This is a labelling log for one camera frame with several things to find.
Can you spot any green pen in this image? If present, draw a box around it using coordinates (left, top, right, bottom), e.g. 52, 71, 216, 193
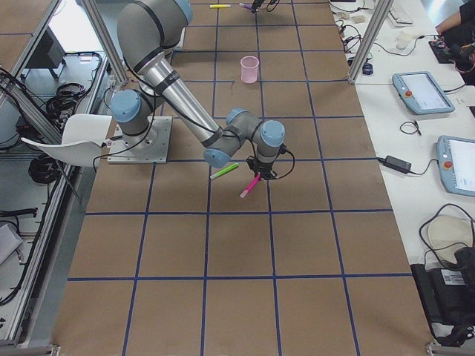
209, 162, 239, 180

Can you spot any purple pen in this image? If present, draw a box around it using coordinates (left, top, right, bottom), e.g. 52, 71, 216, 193
239, 3, 252, 10

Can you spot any white chair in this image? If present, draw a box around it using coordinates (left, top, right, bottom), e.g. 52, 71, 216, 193
22, 113, 112, 168

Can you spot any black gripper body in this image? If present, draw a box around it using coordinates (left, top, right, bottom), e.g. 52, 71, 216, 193
246, 156, 273, 179

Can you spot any pink pen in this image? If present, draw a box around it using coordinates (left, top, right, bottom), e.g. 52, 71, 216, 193
240, 180, 260, 199

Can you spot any blue teach pendant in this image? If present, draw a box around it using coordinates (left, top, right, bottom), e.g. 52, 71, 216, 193
392, 71, 455, 115
436, 135, 474, 197

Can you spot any black power adapter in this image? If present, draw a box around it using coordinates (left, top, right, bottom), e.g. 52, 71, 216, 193
376, 155, 411, 174

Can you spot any aluminium frame post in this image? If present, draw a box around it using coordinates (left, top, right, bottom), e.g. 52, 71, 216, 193
347, 0, 393, 84

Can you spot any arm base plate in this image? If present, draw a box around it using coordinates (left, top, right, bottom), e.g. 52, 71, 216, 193
107, 116, 172, 164

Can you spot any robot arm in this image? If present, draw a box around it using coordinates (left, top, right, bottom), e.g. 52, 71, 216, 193
110, 1, 288, 180

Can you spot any yellow pen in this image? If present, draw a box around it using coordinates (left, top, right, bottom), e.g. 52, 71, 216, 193
209, 4, 231, 10

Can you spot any pink mesh cup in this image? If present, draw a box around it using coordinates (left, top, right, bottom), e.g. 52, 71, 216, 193
240, 56, 259, 84

